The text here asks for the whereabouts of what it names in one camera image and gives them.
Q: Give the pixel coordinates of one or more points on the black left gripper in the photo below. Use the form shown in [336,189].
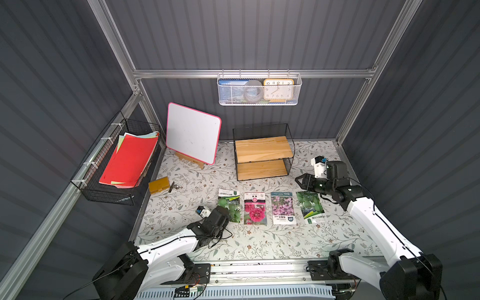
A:
[219,215]

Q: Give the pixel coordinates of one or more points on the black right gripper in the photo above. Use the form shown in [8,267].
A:
[310,182]

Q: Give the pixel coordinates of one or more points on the green gourd seed bag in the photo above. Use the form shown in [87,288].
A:
[230,200]
[311,208]

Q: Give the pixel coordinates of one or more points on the pink carnation seed bag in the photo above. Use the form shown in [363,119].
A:
[255,208]

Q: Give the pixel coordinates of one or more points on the purple flower seed bag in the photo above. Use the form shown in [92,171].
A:
[283,212]

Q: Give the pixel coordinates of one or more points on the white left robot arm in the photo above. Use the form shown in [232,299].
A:
[133,269]

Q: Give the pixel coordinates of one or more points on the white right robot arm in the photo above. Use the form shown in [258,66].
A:
[408,273]

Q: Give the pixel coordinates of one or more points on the black mesh wooden shelf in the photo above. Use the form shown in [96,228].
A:
[264,151]

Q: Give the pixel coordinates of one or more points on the small metal binder clip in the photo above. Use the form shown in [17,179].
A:
[173,186]

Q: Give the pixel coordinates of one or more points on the yellow sponge block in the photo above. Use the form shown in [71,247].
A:
[159,185]

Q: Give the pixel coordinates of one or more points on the wooden whiteboard easel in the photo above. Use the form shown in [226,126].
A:
[190,159]

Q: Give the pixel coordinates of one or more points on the pink framed whiteboard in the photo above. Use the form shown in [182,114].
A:
[193,133]

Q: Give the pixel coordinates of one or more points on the green paper sheets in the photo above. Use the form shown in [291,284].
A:
[121,139]

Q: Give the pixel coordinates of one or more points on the yellow square clock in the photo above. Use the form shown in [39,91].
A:
[278,90]

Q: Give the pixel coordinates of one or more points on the grey tape roll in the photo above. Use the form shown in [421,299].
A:
[253,91]

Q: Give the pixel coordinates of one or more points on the blue box in basket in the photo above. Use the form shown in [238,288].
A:
[232,91]

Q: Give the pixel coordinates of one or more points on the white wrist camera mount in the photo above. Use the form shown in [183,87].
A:
[319,163]
[203,212]

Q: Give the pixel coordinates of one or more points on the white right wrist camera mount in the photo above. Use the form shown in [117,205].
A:
[319,163]

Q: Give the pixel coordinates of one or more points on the black wire wall basket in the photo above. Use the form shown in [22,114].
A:
[87,179]

